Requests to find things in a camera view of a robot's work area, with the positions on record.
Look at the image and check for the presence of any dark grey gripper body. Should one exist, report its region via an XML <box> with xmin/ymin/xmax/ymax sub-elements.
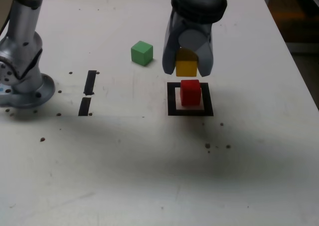
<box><xmin>177</xmin><ymin>16</ymin><xmax>213</xmax><ymax>36</ymax></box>

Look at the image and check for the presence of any red cube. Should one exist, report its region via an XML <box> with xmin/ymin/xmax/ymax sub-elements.
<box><xmin>179</xmin><ymin>79</ymin><xmax>201</xmax><ymax>107</ymax></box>

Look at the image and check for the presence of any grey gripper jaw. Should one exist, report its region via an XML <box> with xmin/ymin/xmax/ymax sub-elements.
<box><xmin>161</xmin><ymin>10</ymin><xmax>192</xmax><ymax>75</ymax></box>
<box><xmin>190</xmin><ymin>32</ymin><xmax>215</xmax><ymax>78</ymax></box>

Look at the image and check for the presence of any black tape strip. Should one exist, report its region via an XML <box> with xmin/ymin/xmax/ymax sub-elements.
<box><xmin>78</xmin><ymin>70</ymin><xmax>97</xmax><ymax>117</ymax></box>

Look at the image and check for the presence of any yellow cube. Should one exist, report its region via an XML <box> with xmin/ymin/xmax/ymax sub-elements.
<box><xmin>175</xmin><ymin>48</ymin><xmax>199</xmax><ymax>77</ymax></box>

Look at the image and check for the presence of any green cube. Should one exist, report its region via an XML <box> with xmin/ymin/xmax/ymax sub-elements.
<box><xmin>131</xmin><ymin>40</ymin><xmax>154</xmax><ymax>67</ymax></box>

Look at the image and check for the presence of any black tape square outline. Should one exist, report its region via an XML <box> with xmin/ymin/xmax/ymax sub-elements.
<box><xmin>166</xmin><ymin>82</ymin><xmax>214</xmax><ymax>117</ymax></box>

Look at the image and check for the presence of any grey floor rail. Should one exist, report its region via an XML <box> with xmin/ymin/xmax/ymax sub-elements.
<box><xmin>286</xmin><ymin>41</ymin><xmax>319</xmax><ymax>54</ymax></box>

